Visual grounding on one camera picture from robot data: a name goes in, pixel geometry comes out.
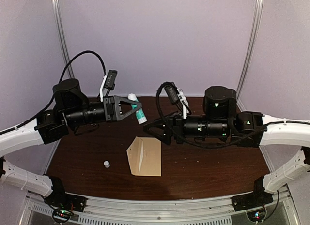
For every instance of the round circuit board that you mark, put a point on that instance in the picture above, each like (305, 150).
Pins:
(256, 216)
(61, 215)

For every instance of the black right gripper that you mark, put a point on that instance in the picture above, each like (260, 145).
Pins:
(174, 125)

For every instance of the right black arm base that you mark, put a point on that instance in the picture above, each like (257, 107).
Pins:
(258, 197)

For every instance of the left aluminium frame post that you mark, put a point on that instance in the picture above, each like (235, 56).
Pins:
(60, 30)

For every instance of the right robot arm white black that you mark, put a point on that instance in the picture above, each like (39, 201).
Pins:
(222, 125)

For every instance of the brown kraft envelope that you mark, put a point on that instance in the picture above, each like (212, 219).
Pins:
(151, 165)

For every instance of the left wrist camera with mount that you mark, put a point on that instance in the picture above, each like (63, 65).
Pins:
(108, 84)

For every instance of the left round circuit board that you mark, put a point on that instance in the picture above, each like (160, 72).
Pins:
(61, 215)

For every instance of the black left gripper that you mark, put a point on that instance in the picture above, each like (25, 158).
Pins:
(109, 101)

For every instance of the small green glue stick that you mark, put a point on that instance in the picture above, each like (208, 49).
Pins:
(141, 118)

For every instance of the right round circuit board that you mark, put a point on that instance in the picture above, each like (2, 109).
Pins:
(256, 216)

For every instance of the right aluminium frame post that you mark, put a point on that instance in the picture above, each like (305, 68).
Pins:
(258, 10)

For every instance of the front aluminium slotted rail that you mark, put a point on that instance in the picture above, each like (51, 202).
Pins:
(208, 211)

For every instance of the aluminium frame post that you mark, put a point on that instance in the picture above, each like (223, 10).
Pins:
(60, 30)
(258, 10)

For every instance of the white glue stick cap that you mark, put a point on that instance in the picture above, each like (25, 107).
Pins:
(106, 164)

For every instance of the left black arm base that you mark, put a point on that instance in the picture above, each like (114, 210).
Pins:
(60, 198)

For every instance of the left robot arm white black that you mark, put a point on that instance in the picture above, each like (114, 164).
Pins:
(72, 110)

